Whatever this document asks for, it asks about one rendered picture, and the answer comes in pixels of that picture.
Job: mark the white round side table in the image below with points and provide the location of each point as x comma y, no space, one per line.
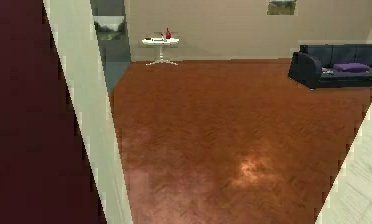
160,41

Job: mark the red vase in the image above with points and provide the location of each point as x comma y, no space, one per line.
168,33

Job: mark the black flat remote control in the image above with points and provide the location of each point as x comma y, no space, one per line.
148,39

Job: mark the framed landscape picture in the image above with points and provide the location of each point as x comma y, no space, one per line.
282,6
109,28

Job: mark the dark blue sofa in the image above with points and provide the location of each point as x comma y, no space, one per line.
310,68

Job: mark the dark maroon room door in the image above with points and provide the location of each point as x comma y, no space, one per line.
34,116

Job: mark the purple cushion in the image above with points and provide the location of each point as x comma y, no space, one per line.
351,67

